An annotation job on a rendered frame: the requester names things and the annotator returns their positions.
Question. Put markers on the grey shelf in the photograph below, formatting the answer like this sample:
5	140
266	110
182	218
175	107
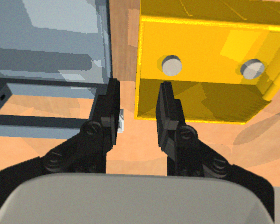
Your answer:
53	48

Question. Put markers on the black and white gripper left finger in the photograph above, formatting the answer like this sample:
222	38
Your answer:
86	152

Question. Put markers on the grey steel disc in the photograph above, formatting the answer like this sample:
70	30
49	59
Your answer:
171	65
252	69

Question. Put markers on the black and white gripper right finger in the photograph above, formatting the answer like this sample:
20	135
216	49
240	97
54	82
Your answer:
190	157

